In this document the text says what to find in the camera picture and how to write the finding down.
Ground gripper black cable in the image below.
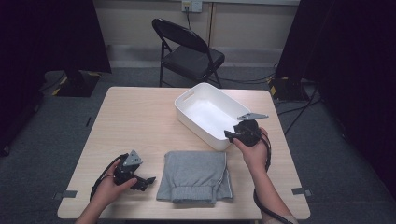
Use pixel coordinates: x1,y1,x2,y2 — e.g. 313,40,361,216
252,132,295,224
89,152,129,202

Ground grey pants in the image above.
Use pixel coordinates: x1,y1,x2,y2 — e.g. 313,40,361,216
156,150,233,205

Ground black folding chair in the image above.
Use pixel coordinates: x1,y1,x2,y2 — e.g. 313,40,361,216
151,18,226,89

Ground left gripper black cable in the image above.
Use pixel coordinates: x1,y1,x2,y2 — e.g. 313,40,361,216
89,152,129,202

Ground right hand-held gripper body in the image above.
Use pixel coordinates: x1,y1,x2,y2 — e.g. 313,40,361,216
233,112,269,147

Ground person's left hand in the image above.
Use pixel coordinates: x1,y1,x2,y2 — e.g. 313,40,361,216
92,160,138,208

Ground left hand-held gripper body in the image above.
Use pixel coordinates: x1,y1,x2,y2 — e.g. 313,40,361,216
112,149,144,187

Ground black curtain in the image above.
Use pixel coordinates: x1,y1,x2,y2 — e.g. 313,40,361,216
0,0,112,157
275,0,396,200

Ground black floor cable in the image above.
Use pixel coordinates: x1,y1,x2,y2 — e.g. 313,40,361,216
214,72,278,85
276,83,323,136

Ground person's right hand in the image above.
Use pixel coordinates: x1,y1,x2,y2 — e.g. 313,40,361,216
233,126,271,175

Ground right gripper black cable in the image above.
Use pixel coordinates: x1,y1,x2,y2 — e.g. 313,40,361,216
252,132,295,224

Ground grey tape mark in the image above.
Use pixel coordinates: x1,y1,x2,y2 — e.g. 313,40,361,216
52,189,78,201

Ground white plastic bin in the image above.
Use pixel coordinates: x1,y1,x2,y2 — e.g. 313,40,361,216
174,82,252,152

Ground white wall socket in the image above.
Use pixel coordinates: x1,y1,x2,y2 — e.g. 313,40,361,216
181,0,204,13

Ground beige wall conduit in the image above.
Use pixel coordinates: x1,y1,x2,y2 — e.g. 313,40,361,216
206,2,217,48

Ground black stand base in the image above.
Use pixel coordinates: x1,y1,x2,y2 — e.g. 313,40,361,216
55,70,101,98
268,76,309,102

